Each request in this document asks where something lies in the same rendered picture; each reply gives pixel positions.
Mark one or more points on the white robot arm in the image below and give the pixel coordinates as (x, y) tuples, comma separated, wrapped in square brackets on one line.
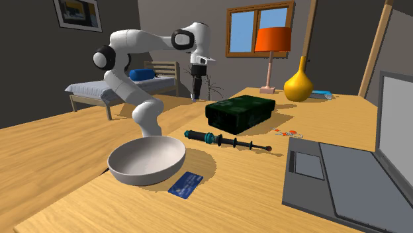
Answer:
[(129, 40)]

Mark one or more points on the dark green box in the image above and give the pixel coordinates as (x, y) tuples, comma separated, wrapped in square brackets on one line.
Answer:
[(240, 113)]

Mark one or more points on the wooden door frame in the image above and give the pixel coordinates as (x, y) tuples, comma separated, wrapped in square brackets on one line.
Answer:
[(376, 48)]

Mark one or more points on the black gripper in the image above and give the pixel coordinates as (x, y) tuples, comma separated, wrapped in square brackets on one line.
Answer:
[(198, 71)]

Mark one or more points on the black and teal rod tool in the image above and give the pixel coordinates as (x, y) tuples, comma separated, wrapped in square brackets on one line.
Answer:
[(197, 136)]

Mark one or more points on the white bowl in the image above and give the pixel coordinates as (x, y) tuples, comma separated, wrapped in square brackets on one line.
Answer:
[(145, 161)]

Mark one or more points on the wooden bed with blue pillow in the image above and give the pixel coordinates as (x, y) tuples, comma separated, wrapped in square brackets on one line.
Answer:
[(90, 88)]

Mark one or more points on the yellow long-necked vase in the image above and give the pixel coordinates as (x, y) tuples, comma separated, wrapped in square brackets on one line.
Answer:
[(298, 87)]

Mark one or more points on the blue book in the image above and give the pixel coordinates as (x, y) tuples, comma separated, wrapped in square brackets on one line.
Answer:
[(321, 94)]

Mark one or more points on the bare twig plant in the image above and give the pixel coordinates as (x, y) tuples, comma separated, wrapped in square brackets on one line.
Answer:
[(211, 87)]

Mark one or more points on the wooden frame window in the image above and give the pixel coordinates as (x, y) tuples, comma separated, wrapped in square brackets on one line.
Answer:
[(257, 32)]

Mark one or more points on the blue card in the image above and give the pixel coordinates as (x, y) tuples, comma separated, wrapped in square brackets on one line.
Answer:
[(185, 185)]

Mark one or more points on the orange shade table lamp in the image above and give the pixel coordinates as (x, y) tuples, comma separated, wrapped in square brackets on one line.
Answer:
[(273, 39)]

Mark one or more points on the framed wall picture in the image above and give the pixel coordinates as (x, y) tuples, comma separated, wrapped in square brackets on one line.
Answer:
[(79, 14)]

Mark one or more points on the grey laptop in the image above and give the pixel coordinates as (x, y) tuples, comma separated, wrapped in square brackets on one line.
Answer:
[(355, 187)]

